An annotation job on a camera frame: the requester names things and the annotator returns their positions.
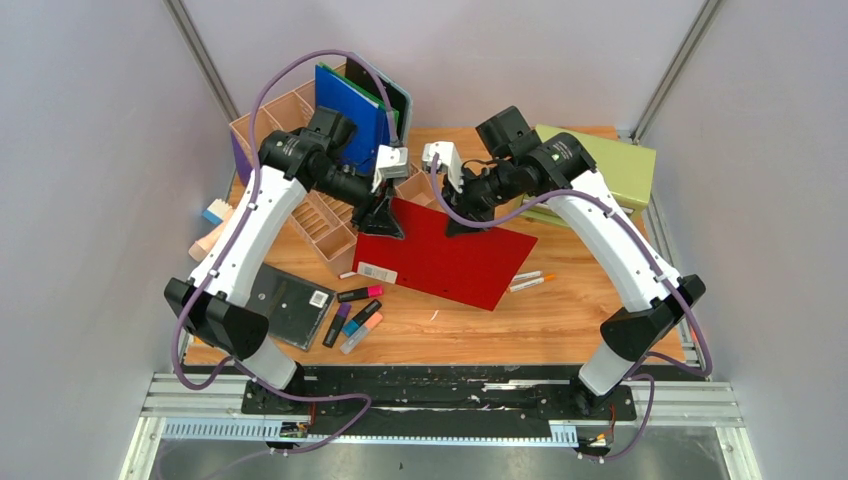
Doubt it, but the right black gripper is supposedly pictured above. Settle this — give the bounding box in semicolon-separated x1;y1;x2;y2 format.
440;158;519;236

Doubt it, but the blue binder folder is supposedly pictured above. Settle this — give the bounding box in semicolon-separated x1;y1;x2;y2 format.
313;64;393;177

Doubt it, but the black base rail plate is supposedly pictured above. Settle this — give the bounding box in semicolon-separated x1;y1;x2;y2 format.
175;360;641;442

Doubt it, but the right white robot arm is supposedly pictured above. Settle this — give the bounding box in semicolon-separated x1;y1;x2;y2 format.
422;106;706;418

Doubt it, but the white orange marker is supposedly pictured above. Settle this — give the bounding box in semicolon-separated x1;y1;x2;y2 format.
512;270;543;282

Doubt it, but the black clipboard blue back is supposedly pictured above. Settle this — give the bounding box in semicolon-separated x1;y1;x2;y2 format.
344;59;413;144

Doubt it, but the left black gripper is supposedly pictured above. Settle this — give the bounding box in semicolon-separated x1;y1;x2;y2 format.
313;160;407;241

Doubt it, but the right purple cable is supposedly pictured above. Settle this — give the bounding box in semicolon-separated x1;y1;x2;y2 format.
429;153;715;464

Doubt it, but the blue white eraser block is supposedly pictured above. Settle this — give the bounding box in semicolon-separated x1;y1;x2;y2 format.
201;199;234;225

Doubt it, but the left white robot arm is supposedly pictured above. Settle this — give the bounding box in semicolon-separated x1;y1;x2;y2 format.
164;107;409;413

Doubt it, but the green translucent plastic folder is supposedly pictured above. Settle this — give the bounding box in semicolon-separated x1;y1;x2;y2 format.
317;60;408;128

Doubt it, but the beige rolled tube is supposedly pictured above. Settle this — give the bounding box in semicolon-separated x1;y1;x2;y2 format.
188;211;233;262

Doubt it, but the small orange cap marker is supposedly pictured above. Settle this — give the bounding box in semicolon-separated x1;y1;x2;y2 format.
509;274;556;293

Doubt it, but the black notebook with sticker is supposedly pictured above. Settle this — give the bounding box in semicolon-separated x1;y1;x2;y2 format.
247;264;336;351

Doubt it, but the pink highlighter marker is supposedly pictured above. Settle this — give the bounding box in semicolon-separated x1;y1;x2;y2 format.
337;285;384;303

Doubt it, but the blue highlighter marker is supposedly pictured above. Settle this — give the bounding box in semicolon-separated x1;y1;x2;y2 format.
341;299;382;337

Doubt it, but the purple highlighter marker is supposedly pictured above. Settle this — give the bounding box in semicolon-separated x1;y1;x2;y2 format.
322;302;352;348

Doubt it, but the red binder folder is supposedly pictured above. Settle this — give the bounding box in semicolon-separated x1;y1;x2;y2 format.
353;199;537;311

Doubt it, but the green metal drawer cabinet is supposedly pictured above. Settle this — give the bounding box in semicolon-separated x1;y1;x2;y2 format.
535;124;656;222

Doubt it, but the orange highlighter marker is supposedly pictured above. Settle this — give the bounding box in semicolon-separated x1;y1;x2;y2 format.
340;312;383;355

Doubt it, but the beige plastic file organizer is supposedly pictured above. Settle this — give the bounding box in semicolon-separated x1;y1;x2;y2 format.
229;62;439;278

